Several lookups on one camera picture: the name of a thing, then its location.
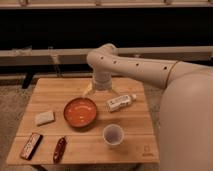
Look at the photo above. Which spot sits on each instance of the white sponge block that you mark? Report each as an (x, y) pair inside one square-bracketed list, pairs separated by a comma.
[(44, 118)]

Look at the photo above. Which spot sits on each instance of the translucent plastic cup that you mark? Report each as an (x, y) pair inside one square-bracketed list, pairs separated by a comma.
[(113, 135)]

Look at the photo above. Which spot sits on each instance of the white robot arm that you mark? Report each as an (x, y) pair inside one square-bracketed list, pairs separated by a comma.
[(186, 109)]

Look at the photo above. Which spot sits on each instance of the wooden table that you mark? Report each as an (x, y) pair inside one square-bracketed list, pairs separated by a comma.
[(86, 146)]

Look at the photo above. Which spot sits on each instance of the white plastic bottle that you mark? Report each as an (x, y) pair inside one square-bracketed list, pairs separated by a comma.
[(120, 102)]

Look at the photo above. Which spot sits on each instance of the orange ceramic bowl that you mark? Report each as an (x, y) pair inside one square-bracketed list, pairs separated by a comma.
[(80, 112)]

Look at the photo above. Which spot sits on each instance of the red snack packet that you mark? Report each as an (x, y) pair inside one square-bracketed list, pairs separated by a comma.
[(59, 150)]

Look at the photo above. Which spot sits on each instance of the grey horizontal rail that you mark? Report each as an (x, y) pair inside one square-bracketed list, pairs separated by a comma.
[(25, 57)]

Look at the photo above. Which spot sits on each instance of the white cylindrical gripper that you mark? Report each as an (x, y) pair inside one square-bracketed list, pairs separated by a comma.
[(101, 81)]

